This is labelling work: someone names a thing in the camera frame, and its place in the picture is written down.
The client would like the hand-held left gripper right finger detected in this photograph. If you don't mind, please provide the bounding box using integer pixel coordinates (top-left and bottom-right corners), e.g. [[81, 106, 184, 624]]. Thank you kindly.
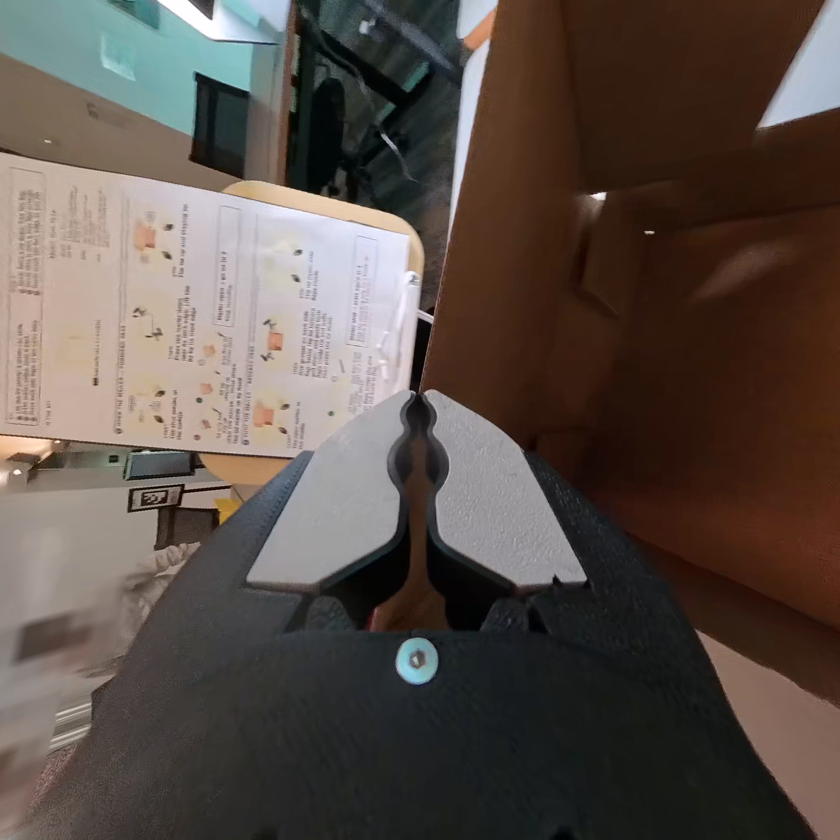
[[419, 388, 589, 619]]

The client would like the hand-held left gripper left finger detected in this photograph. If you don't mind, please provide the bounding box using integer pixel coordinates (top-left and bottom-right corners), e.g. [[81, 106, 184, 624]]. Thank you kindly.
[[245, 390, 420, 613]]

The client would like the white cardboard box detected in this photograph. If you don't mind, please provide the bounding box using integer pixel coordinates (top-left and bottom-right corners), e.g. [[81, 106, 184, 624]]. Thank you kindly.
[[377, 0, 840, 703]]

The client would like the printed instruction sheet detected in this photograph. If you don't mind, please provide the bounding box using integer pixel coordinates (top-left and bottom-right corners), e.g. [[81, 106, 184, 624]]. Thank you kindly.
[[0, 152, 416, 459]]

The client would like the black office chair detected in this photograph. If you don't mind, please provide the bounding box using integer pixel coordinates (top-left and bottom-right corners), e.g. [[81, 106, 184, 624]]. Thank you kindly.
[[289, 77, 421, 204]]

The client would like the framed dark board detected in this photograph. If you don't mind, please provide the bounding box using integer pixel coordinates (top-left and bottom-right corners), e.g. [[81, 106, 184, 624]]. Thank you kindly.
[[190, 72, 252, 179]]

